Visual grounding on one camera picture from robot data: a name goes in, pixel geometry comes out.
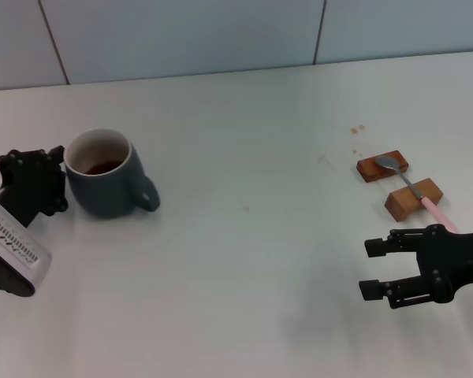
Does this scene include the dark coffee liquid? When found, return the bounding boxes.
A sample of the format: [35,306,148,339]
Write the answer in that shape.
[82,160,123,176]

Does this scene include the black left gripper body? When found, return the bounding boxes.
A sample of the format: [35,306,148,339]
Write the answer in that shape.
[0,148,67,228]

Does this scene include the pink handled metal spoon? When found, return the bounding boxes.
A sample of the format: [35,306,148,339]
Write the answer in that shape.
[374,155,459,233]

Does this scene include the flat dark wooden block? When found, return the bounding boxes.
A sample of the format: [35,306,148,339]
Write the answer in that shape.
[356,149,410,184]

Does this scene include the grey ceramic mug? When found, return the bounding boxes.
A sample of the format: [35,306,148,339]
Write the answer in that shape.
[62,128,161,218]

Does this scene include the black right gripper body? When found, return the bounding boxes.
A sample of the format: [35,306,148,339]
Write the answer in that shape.
[415,224,473,305]

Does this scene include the notched light wooden block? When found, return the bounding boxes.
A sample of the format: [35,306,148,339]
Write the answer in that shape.
[384,177,445,224]

